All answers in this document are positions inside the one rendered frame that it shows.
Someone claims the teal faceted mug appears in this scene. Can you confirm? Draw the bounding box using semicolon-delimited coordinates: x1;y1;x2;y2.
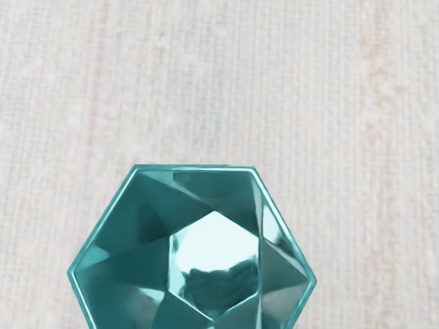
67;164;318;329

